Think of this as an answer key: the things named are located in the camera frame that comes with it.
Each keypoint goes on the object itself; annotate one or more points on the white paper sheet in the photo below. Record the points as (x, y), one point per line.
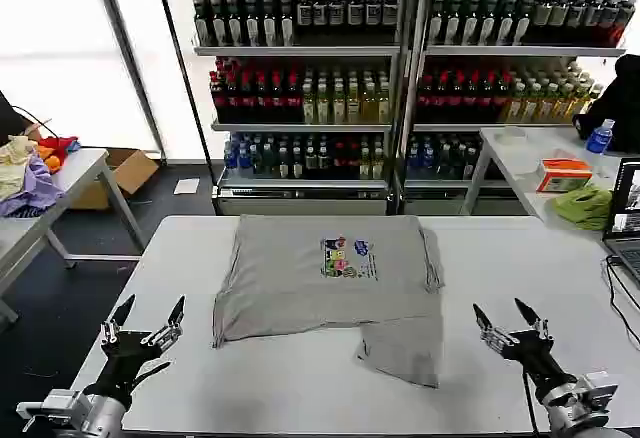
(186, 187)

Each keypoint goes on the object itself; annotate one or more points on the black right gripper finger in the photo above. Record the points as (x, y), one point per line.
(492, 334)
(534, 325)

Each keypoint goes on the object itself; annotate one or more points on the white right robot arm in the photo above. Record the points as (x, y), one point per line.
(580, 403)

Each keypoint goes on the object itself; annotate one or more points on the metal shelf with bottles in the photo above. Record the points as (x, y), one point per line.
(500, 83)
(300, 88)

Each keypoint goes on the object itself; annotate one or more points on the person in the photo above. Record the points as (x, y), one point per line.
(617, 103)

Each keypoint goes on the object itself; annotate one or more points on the black laptop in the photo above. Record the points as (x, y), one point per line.
(625, 218)

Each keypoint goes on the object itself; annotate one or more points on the blue water bottle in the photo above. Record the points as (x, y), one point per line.
(599, 139)

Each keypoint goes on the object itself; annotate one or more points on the red orange cloth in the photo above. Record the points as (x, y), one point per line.
(59, 150)

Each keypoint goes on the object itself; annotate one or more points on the grey side table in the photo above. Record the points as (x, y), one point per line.
(75, 168)

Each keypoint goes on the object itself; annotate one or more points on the brown cardboard box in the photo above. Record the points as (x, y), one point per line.
(127, 170)

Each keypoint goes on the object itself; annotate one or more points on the white tape roll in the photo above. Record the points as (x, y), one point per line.
(514, 135)

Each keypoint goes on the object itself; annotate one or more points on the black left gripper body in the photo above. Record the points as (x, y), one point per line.
(124, 363)

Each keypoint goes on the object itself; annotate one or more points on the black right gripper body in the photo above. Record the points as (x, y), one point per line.
(540, 363)

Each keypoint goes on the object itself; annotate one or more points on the cream cloth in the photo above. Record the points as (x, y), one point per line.
(12, 165)

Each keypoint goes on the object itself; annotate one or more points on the black stand pole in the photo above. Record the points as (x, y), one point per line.
(182, 83)

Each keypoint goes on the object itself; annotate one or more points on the grey printed t-shirt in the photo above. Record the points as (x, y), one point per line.
(300, 288)

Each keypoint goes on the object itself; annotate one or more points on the white desk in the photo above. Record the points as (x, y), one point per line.
(530, 178)

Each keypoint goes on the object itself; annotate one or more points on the grey window frame post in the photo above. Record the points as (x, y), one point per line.
(130, 58)

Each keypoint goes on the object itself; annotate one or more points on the green cloth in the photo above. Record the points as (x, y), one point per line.
(585, 208)

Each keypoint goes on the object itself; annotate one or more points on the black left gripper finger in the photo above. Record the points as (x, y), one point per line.
(171, 330)
(116, 327)

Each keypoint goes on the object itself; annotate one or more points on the orange tissue box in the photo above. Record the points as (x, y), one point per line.
(562, 175)

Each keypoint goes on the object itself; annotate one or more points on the purple cloth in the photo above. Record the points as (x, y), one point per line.
(35, 190)

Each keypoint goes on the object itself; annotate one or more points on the black fabric item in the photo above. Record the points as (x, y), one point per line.
(12, 118)

